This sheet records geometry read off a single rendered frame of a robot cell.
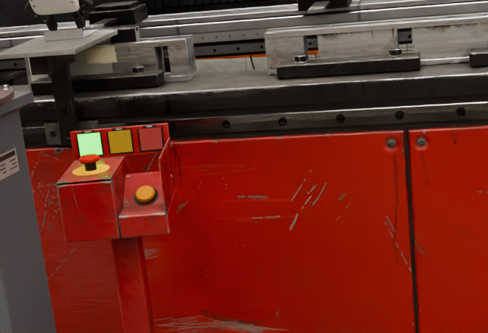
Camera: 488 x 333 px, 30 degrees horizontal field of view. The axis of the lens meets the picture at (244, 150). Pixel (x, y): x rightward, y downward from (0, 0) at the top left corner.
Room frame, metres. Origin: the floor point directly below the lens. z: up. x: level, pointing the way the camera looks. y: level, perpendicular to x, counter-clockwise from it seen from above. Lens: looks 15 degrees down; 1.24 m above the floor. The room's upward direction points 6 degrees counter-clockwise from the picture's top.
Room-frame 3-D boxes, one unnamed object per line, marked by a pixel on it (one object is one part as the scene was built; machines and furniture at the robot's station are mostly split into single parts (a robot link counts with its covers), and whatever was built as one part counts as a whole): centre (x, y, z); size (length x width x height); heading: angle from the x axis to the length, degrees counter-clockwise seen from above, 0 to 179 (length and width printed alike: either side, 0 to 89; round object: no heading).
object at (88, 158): (1.69, 0.30, 0.79); 0.04 x 0.04 x 0.04
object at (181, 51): (2.08, 0.29, 0.92); 0.39 x 0.06 x 0.10; 77
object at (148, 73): (2.03, 0.31, 0.89); 0.30 x 0.05 x 0.03; 77
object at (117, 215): (1.70, 0.25, 0.75); 0.20 x 0.16 x 0.18; 86
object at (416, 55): (1.91, -0.24, 0.89); 0.30 x 0.05 x 0.03; 77
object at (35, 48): (1.95, 0.37, 1.00); 0.26 x 0.18 x 0.01; 167
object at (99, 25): (2.25, 0.30, 1.01); 0.26 x 0.12 x 0.05; 167
